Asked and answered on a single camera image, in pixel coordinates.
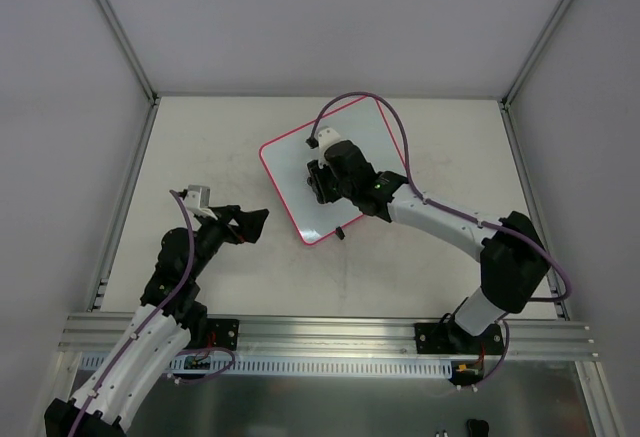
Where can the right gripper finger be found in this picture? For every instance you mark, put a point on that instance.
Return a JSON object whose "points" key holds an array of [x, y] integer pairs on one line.
{"points": [[316, 171], [329, 191]]}

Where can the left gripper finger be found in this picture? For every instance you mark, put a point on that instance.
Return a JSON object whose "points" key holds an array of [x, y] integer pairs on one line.
{"points": [[250, 224], [225, 213]]}

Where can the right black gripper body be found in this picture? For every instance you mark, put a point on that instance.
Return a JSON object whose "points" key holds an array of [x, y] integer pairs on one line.
{"points": [[324, 182]]}

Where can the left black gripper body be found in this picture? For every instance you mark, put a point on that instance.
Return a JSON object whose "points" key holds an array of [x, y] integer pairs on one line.
{"points": [[233, 225]]}

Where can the pink framed whiteboard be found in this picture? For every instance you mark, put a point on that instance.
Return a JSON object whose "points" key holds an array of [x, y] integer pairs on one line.
{"points": [[362, 120]]}

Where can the black whiteboard eraser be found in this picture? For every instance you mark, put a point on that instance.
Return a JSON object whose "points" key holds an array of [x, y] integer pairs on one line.
{"points": [[317, 189]]}

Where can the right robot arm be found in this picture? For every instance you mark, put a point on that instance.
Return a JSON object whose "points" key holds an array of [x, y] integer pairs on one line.
{"points": [[508, 250]]}

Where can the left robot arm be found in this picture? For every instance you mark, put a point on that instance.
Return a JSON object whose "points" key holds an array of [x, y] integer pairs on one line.
{"points": [[168, 320]]}

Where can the black object bottom edge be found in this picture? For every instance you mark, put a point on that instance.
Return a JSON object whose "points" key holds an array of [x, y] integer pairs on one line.
{"points": [[477, 428]]}

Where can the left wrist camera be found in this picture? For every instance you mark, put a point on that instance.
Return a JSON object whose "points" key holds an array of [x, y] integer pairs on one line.
{"points": [[196, 200]]}

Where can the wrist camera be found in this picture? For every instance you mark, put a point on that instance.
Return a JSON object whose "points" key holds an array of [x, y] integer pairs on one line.
{"points": [[323, 138], [196, 200]]}

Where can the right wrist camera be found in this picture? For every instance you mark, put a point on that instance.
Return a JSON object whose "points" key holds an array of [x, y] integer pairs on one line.
{"points": [[323, 138]]}

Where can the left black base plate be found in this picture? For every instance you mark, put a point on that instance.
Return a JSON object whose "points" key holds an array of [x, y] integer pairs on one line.
{"points": [[221, 332]]}

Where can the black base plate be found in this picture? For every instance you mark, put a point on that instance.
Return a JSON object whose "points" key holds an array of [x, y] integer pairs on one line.
{"points": [[430, 337], [221, 332]]}

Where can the aluminium mounting rail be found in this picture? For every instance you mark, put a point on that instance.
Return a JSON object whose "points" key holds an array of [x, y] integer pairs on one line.
{"points": [[553, 340]]}

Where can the slotted cable duct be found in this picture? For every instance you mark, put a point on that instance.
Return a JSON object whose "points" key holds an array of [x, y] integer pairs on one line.
{"points": [[311, 366]]}

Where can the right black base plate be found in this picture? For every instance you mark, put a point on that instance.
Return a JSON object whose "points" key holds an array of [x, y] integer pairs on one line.
{"points": [[430, 337]]}

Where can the left aluminium frame post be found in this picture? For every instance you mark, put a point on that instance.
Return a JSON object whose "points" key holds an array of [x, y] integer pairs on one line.
{"points": [[119, 35]]}

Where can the aluminium frame post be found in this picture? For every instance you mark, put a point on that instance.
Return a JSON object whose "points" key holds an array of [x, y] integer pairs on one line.
{"points": [[119, 35], [541, 42]]}

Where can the right aluminium frame post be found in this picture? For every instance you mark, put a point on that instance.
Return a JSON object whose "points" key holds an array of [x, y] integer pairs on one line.
{"points": [[541, 42]]}

